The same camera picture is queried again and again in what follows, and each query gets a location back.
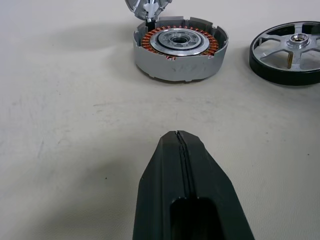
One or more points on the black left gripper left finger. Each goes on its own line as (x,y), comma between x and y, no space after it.
(155,190)

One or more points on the silver motor housing copper windings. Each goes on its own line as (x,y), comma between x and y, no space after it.
(175,71)

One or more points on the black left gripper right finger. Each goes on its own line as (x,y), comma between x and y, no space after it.
(207,180)

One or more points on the black rimmed silver rotor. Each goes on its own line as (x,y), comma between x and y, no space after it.
(275,73)

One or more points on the silver hinged housing lid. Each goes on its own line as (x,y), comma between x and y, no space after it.
(138,8)

